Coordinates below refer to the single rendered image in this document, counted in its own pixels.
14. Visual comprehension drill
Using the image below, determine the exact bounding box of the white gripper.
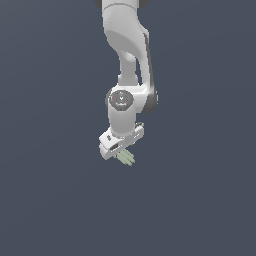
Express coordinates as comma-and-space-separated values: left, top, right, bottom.
98, 121, 146, 167

